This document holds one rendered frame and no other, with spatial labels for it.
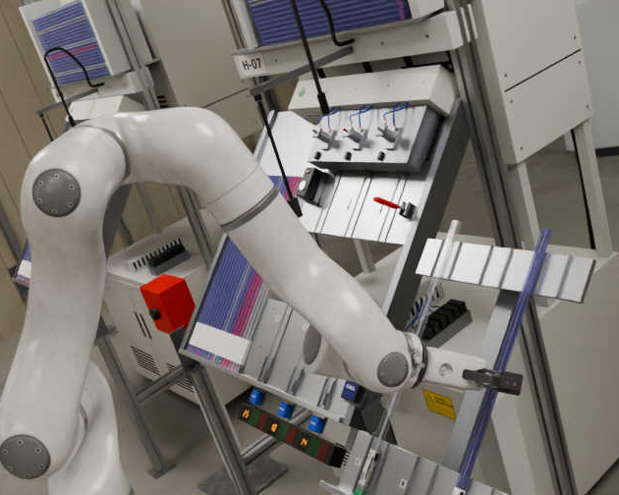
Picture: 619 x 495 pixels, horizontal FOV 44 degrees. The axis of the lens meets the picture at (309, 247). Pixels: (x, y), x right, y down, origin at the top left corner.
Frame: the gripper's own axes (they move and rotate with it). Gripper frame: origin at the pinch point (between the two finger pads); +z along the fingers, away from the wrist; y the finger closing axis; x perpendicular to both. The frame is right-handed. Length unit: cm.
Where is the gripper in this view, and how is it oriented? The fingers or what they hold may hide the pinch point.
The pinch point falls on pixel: (496, 379)
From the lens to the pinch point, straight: 123.6
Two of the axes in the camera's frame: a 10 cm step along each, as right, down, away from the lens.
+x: -2.0, 9.7, -1.0
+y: -3.8, 0.2, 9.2
